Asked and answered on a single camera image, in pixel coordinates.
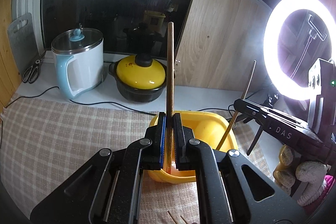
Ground black phone clamp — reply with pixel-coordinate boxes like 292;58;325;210
307;14;327;42

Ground pink sleeve forearm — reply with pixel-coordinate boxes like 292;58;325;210
321;174;335;200

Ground light blue electric kettle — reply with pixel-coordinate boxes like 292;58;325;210
51;28;104;100

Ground grey cutting board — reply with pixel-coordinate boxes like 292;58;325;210
7;12;39;76

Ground black scissors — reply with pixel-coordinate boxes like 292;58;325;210
22;51;46;84

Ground white ring light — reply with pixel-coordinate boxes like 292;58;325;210
263;0;335;101

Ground yellow lid black pot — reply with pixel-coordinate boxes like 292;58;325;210
108;53;166;103

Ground right gloved hand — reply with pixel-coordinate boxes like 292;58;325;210
273;145;327;207

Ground black kettle power cable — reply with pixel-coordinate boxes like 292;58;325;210
4;86;158;117

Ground checkered pink tablecloth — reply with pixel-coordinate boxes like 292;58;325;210
0;93;274;224

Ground black tripod stand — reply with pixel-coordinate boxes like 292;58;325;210
246;93;279;156

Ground light plywood board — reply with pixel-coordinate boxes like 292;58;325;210
175;0;271;92

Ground black ring light cable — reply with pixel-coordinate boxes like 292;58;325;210
196;90;266;122

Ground yellow plastic bucket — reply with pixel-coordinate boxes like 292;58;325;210
148;111;229;184

